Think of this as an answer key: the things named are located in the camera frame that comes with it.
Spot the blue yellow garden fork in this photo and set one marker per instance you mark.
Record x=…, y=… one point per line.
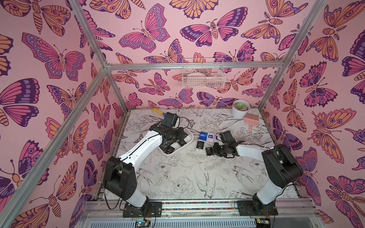
x=158, y=111

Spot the white wire wall basket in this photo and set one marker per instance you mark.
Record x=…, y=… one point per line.
x=203, y=75

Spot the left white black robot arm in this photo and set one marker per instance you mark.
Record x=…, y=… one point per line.
x=120, y=173

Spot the white pot with succulent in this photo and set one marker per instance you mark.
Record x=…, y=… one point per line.
x=240, y=108

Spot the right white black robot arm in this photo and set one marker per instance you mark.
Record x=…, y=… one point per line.
x=281, y=166

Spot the pink white tissue pack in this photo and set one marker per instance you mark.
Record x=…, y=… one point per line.
x=210, y=137

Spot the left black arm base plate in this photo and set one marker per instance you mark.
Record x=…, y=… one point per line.
x=151, y=209

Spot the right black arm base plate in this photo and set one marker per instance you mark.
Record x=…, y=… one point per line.
x=255, y=208

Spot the black Face tissue pack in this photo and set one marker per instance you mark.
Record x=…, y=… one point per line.
x=209, y=151
x=182, y=142
x=200, y=145
x=167, y=149

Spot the blue pocket tissue pack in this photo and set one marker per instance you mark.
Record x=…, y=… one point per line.
x=203, y=136

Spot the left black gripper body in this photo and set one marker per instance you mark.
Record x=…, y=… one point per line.
x=176, y=134

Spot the pink brush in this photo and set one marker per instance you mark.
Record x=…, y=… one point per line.
x=252, y=120

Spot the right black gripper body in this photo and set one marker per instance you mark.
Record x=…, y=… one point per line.
x=216, y=149

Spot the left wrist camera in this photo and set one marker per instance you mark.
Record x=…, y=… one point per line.
x=170, y=120

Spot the white plastic storage box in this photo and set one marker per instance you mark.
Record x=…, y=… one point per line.
x=189, y=139

